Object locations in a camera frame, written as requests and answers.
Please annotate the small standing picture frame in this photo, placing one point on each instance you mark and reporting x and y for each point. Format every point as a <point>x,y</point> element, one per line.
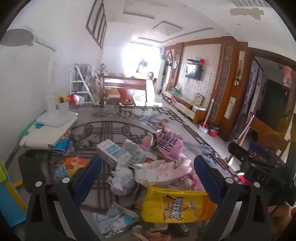
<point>198,99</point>

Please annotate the red round object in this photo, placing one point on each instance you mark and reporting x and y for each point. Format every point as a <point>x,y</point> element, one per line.
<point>72,99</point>

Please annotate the tall wall scroll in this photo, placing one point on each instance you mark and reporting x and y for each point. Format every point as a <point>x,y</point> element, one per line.
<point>240,67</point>

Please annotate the crumpled white paper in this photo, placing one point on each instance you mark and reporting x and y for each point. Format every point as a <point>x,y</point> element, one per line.
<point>122,180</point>

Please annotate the white blue milk carton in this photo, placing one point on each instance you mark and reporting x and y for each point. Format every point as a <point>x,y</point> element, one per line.
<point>108,150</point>

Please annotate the white printed plastic bag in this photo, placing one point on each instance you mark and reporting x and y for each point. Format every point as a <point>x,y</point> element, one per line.
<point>79,99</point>

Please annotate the short green wall scroll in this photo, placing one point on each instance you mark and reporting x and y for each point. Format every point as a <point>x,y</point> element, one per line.
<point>230,107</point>

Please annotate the framed wall picture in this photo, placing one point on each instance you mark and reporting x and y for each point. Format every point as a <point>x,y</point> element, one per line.
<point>99,24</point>
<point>102,31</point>
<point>104,37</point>
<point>93,16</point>

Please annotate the printed door curtain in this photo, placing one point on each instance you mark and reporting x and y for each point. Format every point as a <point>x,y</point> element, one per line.
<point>251,97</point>

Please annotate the pale pink plastic bag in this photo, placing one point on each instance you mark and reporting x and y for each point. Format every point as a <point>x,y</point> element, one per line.
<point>161,170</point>

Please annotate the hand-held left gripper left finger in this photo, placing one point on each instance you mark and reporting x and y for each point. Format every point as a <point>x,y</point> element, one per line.
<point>89,178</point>

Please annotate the red white wrapper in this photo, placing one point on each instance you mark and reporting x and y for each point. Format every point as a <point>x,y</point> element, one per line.
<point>159,233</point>

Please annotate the blue white wrapper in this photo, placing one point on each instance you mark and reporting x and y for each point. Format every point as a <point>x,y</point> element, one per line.
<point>114,217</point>

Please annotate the carved wooden chair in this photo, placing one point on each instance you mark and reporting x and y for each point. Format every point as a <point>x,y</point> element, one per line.
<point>270,134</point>

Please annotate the yellow orange snack bag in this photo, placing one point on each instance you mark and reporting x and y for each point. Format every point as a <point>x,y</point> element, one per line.
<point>175,206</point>

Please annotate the blue yellow phone stand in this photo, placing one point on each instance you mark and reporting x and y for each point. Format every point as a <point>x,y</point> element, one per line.
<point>10,199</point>

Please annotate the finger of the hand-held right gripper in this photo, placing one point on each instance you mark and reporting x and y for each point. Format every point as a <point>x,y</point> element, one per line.
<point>238,150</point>
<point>260,151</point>

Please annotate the wooden bench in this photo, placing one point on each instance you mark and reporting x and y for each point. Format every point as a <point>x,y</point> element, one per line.
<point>124,84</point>

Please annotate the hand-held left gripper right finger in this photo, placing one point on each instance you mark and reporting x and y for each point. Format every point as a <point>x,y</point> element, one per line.
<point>205,179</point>

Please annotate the red basin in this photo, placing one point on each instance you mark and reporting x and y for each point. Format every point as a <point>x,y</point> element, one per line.
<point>214,132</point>

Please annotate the pink printed snack bag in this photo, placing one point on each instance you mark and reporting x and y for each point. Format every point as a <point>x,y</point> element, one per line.
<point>168,144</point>

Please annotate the wall shelf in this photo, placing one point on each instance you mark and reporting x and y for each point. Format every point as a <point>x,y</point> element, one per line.
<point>196,60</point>

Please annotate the green paper sheet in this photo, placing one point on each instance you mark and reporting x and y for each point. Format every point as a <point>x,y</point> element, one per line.
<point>30,125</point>

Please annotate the red door poster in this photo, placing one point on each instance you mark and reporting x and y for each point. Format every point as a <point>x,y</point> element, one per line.
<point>288,77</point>

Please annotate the person's right hand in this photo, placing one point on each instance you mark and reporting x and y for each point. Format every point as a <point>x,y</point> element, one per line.
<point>283,213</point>

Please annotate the metal basin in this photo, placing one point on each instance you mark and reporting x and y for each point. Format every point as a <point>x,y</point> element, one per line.
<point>203,129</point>

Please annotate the wooden television cabinet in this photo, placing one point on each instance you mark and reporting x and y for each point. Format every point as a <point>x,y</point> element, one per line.
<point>187,104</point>

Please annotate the crushed clear plastic bottle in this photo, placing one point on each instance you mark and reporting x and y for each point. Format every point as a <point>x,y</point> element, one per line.
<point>135,151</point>

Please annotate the square ceiling light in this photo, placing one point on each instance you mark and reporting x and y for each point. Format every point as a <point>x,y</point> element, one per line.
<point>167,28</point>

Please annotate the wall television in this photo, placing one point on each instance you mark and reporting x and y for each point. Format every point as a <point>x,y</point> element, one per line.
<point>193,71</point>

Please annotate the red bin with green rim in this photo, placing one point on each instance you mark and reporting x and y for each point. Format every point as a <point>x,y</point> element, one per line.
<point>246,180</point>

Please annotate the round wall clock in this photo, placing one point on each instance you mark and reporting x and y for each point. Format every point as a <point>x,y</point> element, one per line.
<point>174,64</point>

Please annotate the small yellow toy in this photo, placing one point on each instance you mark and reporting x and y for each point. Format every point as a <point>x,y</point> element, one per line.
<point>63,98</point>

